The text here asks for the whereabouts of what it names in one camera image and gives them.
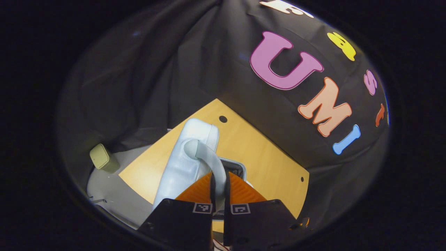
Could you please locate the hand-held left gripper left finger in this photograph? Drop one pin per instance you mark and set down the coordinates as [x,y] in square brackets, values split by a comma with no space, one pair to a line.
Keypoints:
[212,191]

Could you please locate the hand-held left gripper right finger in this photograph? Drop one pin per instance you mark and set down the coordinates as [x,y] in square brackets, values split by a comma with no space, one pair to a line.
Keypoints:
[227,191]

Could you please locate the light blue suitcase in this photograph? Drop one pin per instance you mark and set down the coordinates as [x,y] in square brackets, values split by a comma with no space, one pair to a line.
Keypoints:
[181,167]

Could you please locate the green lidded trash bin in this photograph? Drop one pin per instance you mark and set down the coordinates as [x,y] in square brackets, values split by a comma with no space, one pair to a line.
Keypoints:
[102,158]

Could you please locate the black backdrop cloth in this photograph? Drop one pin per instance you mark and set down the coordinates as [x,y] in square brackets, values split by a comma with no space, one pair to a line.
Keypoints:
[174,69]

